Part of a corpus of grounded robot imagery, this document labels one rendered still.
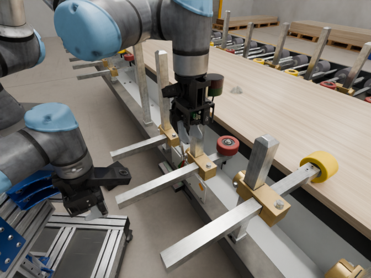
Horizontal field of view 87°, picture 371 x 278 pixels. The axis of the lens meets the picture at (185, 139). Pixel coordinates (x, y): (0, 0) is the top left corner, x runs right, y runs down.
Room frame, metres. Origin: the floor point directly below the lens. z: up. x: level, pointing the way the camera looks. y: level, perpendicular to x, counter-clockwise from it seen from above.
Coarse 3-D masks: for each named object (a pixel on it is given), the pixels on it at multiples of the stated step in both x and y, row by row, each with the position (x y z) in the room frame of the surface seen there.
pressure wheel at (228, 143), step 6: (222, 138) 0.57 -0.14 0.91; (228, 138) 0.57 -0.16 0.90; (234, 138) 0.57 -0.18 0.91; (216, 144) 0.55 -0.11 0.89; (222, 144) 0.54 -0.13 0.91; (228, 144) 0.54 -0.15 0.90; (234, 144) 0.54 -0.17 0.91; (222, 150) 0.52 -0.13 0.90; (228, 150) 0.51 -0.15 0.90; (234, 150) 0.51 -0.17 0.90
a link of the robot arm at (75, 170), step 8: (88, 152) 0.32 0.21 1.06; (80, 160) 0.29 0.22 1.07; (88, 160) 0.31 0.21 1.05; (56, 168) 0.27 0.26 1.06; (64, 168) 0.27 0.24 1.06; (72, 168) 0.28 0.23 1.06; (80, 168) 0.29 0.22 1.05; (88, 168) 0.30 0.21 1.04; (64, 176) 0.27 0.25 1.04; (72, 176) 0.28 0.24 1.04; (80, 176) 0.29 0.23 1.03
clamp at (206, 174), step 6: (186, 150) 0.55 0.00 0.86; (192, 156) 0.51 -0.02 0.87; (204, 156) 0.51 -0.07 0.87; (192, 162) 0.51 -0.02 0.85; (198, 162) 0.48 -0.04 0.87; (204, 162) 0.48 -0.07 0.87; (210, 162) 0.48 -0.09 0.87; (204, 168) 0.45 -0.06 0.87; (210, 168) 0.45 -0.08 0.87; (204, 174) 0.44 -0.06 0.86; (210, 174) 0.45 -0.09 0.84; (204, 180) 0.44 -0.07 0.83
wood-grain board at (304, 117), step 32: (224, 64) 1.44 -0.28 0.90; (256, 64) 1.44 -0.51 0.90; (224, 96) 0.93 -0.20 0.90; (256, 96) 0.93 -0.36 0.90; (288, 96) 0.93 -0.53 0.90; (320, 96) 0.93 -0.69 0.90; (256, 128) 0.64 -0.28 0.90; (288, 128) 0.64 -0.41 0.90; (320, 128) 0.64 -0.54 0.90; (352, 128) 0.64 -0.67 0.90; (288, 160) 0.46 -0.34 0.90; (352, 160) 0.46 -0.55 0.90; (320, 192) 0.34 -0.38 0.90; (352, 192) 0.34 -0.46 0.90; (352, 224) 0.25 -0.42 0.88
